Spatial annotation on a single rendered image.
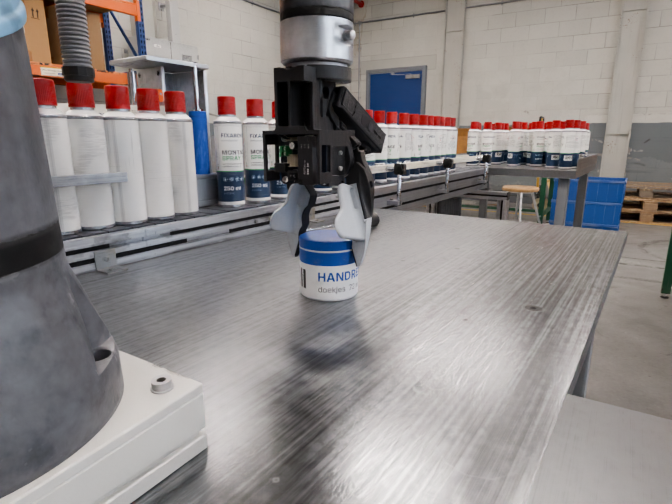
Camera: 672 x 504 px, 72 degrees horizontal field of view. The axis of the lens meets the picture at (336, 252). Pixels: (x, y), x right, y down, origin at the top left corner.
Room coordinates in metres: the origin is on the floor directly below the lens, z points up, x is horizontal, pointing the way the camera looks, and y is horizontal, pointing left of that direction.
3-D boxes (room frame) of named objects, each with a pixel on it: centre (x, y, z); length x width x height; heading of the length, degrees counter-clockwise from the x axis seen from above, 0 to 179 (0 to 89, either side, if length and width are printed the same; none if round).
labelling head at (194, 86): (0.91, 0.32, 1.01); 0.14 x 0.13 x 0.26; 146
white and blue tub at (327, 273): (0.54, 0.01, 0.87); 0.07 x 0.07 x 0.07
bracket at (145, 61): (0.91, 0.32, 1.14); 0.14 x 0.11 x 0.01; 146
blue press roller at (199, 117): (0.91, 0.26, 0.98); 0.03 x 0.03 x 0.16
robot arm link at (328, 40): (0.52, 0.02, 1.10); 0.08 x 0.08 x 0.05
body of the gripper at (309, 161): (0.51, 0.02, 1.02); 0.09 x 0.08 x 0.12; 149
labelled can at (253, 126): (0.97, 0.16, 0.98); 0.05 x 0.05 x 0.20
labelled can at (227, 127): (0.91, 0.20, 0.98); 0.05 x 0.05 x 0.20
